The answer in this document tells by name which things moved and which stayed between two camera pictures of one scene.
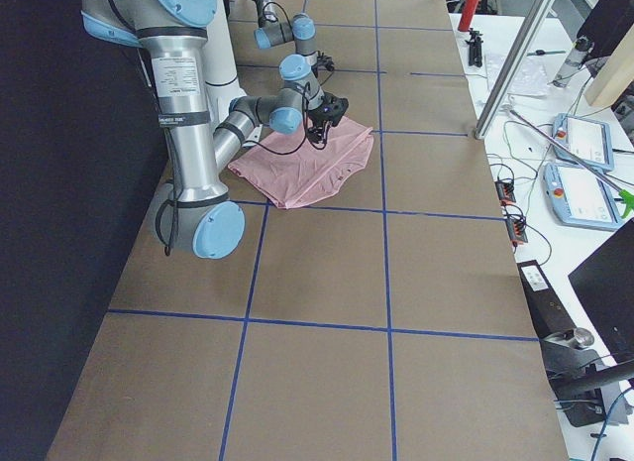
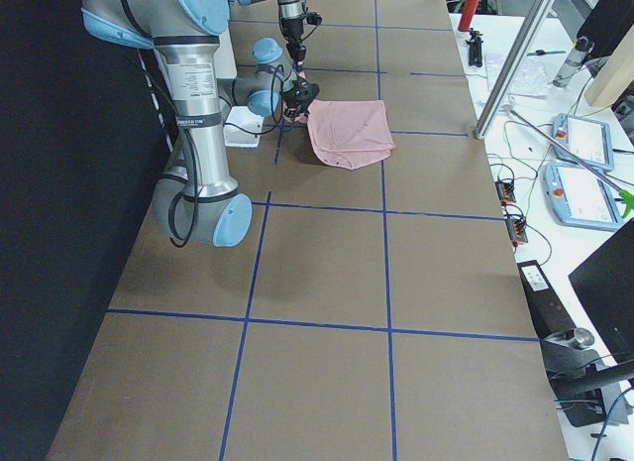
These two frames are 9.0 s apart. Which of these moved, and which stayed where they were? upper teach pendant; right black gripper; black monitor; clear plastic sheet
Moved: right black gripper
Stayed: clear plastic sheet; upper teach pendant; black monitor
